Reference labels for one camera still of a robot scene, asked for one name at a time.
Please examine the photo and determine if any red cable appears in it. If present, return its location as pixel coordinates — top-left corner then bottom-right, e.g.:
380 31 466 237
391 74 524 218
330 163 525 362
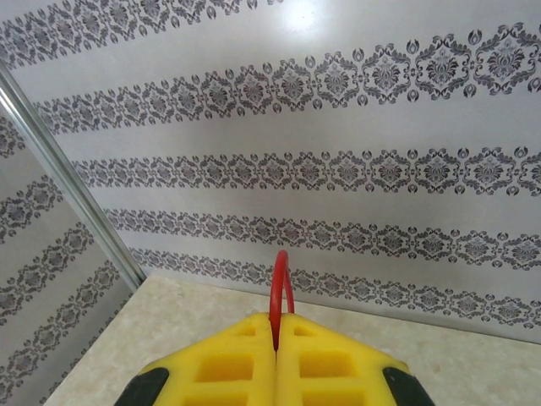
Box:
268 249 298 354

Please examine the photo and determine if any aluminium frame post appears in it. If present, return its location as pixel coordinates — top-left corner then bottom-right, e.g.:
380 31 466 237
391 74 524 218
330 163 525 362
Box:
0 67 147 293

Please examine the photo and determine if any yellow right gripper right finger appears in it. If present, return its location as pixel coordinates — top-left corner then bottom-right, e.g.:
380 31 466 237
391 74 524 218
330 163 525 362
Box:
276 315 436 406

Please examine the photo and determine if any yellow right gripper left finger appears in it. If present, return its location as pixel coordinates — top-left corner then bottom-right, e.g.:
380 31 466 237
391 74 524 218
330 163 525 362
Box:
116 315 278 406

